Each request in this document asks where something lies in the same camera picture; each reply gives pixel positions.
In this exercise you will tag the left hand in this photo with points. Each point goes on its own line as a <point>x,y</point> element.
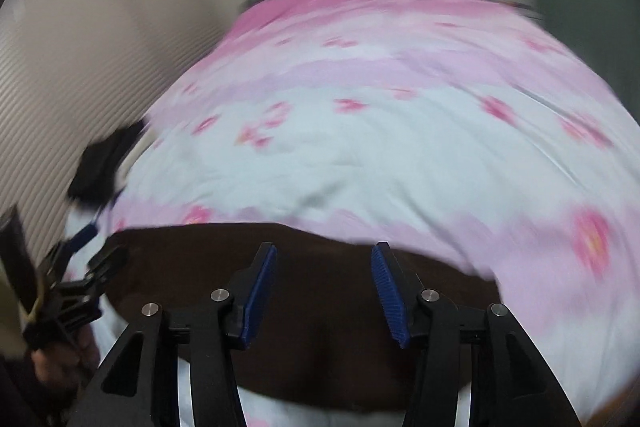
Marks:
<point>64,366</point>

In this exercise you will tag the pink floral bed quilt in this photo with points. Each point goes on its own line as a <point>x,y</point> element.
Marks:
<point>457,129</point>

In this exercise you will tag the folded black garment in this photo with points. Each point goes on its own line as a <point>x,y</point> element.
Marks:
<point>93,184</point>

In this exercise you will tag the white louvered wardrobe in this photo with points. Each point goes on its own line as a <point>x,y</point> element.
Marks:
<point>73,71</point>

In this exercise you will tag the dark brown corduroy pants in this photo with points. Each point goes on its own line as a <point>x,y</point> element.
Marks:
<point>324,340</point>

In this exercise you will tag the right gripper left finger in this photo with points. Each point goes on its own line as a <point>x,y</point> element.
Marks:
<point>137,382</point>

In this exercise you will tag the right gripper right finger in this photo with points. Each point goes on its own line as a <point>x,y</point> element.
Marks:
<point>466,363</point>

